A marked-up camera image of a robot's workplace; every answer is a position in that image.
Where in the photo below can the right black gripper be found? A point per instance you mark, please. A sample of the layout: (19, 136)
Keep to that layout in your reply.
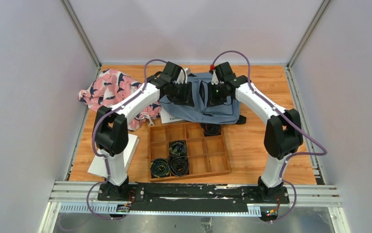
(211, 100)

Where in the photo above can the rolled black belt top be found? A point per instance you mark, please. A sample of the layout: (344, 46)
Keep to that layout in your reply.
(211, 129)

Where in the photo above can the blue grey backpack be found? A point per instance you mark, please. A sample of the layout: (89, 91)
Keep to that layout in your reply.
(227, 113)

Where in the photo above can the pink patterned cloth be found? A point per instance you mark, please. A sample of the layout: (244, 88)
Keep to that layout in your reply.
(110, 88)

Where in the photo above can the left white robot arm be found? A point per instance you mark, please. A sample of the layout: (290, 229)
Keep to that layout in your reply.
(110, 133)

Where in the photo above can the white paper booklet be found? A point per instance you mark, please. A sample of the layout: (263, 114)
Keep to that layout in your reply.
(98, 166)

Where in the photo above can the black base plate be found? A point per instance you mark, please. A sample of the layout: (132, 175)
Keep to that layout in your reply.
(193, 197)

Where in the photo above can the rolled dark belt bottom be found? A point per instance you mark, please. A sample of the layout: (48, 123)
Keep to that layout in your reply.
(178, 165)

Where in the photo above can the aluminium rail frame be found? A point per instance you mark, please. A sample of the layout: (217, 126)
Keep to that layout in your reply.
(73, 207)

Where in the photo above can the rolled green belt bottom-left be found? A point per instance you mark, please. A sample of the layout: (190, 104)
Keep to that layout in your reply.
(159, 168)

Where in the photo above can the white furniture book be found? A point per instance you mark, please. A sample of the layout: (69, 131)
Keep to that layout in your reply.
(167, 118)

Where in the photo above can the rolled green belt middle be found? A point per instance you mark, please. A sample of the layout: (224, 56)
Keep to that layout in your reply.
(178, 148)

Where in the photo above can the wooden compartment tray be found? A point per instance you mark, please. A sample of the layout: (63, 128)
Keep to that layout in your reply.
(207, 155)

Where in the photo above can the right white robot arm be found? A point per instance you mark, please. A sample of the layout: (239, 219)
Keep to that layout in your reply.
(283, 134)

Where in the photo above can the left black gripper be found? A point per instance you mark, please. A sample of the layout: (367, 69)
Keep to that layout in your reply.
(183, 97)

